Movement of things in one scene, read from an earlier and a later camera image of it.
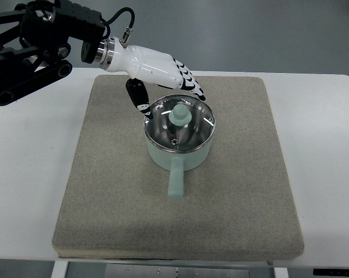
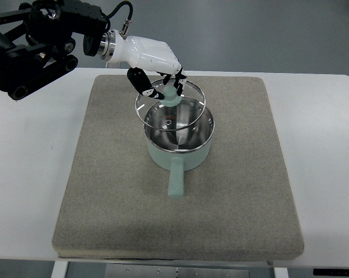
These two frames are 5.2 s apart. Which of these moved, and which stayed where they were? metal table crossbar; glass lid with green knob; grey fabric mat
Moved: glass lid with green knob
Stayed: grey fabric mat; metal table crossbar
